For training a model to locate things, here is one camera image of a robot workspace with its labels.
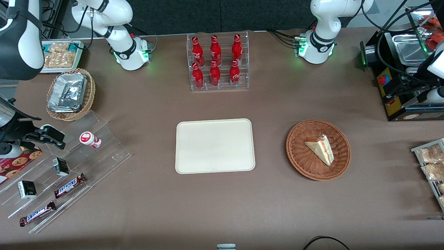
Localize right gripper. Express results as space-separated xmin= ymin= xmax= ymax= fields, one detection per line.
xmin=0 ymin=116 xmax=67 ymax=159

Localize light wicker basket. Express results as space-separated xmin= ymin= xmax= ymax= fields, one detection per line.
xmin=46 ymin=68 xmax=96 ymax=122

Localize white snack tray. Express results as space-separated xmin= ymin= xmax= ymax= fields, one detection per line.
xmin=41 ymin=40 xmax=85 ymax=74

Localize cream plastic tray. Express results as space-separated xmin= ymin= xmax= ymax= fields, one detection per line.
xmin=175 ymin=118 xmax=256 ymax=174

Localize brown wicker basket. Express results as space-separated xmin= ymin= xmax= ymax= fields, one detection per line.
xmin=286 ymin=119 xmax=352 ymax=181

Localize wrapped triangle sandwich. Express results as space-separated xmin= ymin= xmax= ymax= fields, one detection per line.
xmin=304 ymin=134 xmax=335 ymax=166

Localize small black carton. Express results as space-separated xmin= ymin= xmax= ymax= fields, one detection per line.
xmin=52 ymin=157 xmax=69 ymax=176
xmin=17 ymin=180 xmax=37 ymax=200

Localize red cookie box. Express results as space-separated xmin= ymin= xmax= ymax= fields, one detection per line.
xmin=0 ymin=146 xmax=43 ymax=185

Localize red-lidded white jar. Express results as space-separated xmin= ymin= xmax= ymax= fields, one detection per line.
xmin=79 ymin=132 xmax=102 ymax=149

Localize stack of foil containers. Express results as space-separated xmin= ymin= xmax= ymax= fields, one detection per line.
xmin=48 ymin=73 xmax=88 ymax=113

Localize Snickers bar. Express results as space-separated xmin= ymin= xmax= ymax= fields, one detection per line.
xmin=19 ymin=201 xmax=57 ymax=227
xmin=54 ymin=173 xmax=86 ymax=199

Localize clear acrylic stepped shelf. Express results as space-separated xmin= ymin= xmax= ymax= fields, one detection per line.
xmin=0 ymin=110 xmax=132 ymax=234

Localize clear bag of puffed snacks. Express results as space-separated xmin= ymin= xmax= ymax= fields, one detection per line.
xmin=48 ymin=42 xmax=70 ymax=53
xmin=44 ymin=52 xmax=76 ymax=69

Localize red cola bottle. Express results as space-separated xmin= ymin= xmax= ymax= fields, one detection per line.
xmin=191 ymin=36 xmax=205 ymax=67
xmin=191 ymin=62 xmax=205 ymax=89
xmin=209 ymin=60 xmax=222 ymax=87
xmin=229 ymin=60 xmax=241 ymax=87
xmin=231 ymin=34 xmax=244 ymax=65
xmin=210 ymin=35 xmax=222 ymax=66

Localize clear acrylic bottle rack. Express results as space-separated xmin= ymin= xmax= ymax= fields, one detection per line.
xmin=186 ymin=31 xmax=250 ymax=92

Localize black and yellow control box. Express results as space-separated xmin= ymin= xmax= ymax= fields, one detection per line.
xmin=359 ymin=29 xmax=444 ymax=122

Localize steel pan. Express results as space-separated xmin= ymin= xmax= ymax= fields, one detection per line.
xmin=392 ymin=33 xmax=430 ymax=67

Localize clear bag of fried snacks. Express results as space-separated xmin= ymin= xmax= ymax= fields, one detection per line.
xmin=421 ymin=163 xmax=444 ymax=181
xmin=418 ymin=145 xmax=444 ymax=164

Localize orange snack packets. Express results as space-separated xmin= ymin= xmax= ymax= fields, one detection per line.
xmin=419 ymin=15 xmax=444 ymax=50

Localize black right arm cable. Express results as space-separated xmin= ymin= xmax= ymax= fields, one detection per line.
xmin=42 ymin=0 xmax=96 ymax=49

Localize black floor cable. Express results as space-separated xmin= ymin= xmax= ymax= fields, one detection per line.
xmin=303 ymin=236 xmax=351 ymax=250

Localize black left arm cable bundle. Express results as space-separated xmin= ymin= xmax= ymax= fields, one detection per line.
xmin=360 ymin=0 xmax=438 ymax=82

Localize grey wire snack tray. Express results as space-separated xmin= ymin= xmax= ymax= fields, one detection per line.
xmin=411 ymin=138 xmax=444 ymax=213

